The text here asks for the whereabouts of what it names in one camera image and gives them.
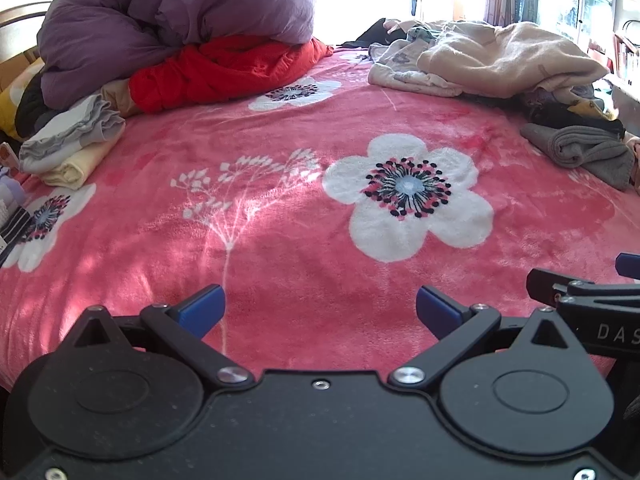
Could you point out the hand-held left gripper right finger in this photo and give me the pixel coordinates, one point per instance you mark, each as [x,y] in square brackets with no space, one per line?
[437,310]

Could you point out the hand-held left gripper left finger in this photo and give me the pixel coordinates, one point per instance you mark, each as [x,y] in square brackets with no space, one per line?
[202,307]

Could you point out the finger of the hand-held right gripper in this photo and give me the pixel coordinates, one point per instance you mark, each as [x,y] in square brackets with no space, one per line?
[545,285]
[629,265]

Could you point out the grey folded garment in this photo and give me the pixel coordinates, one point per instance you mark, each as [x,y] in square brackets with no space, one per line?
[585,152]

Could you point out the pink floral blanket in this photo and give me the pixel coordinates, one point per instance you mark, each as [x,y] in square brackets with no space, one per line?
[280,210]

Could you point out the dark patterned garment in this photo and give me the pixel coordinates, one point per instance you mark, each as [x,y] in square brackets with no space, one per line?
[565,107]

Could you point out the folded pale yellow cloth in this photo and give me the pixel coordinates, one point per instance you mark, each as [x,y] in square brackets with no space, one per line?
[75,167]

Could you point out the striped cloth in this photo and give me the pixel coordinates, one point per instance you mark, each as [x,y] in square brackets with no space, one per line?
[12,227]

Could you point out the row of books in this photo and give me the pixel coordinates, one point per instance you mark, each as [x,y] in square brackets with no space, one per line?
[627,55]

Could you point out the folded grey cloth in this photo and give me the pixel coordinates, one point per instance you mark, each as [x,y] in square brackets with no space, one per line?
[75,135]

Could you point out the lavender cloth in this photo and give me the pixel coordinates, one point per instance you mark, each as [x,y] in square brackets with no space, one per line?
[10,190]

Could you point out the tan cloth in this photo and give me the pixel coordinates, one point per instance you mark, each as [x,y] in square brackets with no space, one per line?
[115,95]

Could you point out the beige fleece garment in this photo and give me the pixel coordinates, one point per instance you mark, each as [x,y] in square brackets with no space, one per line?
[510,55]

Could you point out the red quilt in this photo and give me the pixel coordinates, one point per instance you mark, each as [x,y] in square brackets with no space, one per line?
[225,70]

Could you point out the white printed garment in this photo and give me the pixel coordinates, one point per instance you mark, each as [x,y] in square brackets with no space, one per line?
[400,67]

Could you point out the black cloth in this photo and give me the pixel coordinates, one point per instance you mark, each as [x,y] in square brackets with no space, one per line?
[32,105]

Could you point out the glass display cabinet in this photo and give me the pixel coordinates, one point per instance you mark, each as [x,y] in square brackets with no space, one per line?
[590,0]

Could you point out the teal patterned cloth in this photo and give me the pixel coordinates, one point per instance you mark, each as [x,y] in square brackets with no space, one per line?
[425,34]

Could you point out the yellow pillow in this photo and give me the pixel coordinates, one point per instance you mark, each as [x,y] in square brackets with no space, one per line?
[7,110]

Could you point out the black garment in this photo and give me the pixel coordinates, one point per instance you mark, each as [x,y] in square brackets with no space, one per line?
[372,35]

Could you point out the purple duvet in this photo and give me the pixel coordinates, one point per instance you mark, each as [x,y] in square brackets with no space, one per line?
[150,25]

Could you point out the wooden headboard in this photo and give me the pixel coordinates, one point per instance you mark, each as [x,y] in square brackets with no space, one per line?
[15,20]

